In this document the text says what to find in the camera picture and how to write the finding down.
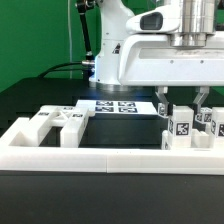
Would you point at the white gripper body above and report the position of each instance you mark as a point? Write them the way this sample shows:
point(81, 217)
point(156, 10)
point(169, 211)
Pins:
point(168, 48)

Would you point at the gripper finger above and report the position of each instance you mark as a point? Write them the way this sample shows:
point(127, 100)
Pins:
point(161, 92)
point(201, 95)

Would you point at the white chair seat part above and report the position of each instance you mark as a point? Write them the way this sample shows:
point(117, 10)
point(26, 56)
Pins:
point(198, 140)

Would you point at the white chair back part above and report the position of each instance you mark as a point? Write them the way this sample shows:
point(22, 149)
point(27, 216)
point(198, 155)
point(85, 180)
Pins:
point(71, 120)

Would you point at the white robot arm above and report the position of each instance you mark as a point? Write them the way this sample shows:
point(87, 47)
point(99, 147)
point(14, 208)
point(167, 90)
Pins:
point(114, 16)

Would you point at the left white marker cube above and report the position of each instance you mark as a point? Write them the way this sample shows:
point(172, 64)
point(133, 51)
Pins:
point(161, 110)

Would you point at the white marker cube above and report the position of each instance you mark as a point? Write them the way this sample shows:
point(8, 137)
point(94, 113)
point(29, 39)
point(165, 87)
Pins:
point(161, 110)
point(204, 116)

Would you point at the right white marker cube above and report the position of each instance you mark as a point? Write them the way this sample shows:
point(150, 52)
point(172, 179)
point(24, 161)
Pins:
point(204, 116)

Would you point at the white marker base plate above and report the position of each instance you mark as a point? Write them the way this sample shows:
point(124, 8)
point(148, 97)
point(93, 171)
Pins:
point(118, 107)

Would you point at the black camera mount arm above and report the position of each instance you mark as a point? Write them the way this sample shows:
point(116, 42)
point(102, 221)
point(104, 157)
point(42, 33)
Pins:
point(82, 7)

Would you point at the white U-shaped boundary frame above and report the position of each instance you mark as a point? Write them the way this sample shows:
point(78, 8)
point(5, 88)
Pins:
point(15, 157)

